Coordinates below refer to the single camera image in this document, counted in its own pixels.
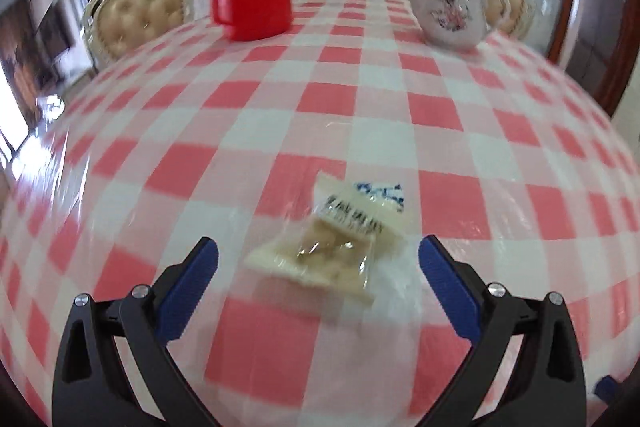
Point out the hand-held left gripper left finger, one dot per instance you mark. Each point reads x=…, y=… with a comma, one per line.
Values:
x=192, y=279

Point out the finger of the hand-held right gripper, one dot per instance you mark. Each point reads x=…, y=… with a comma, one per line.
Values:
x=606, y=389

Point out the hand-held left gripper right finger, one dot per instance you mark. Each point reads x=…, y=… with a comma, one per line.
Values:
x=447, y=279

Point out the white packet with beige pieces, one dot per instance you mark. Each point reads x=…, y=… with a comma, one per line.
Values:
x=325, y=247

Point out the red white checked tablecloth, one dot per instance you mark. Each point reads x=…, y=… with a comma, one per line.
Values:
x=250, y=132

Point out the white floral teapot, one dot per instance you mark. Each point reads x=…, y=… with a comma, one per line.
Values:
x=452, y=7

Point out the flat screen television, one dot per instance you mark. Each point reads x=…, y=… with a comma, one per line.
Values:
x=30, y=37

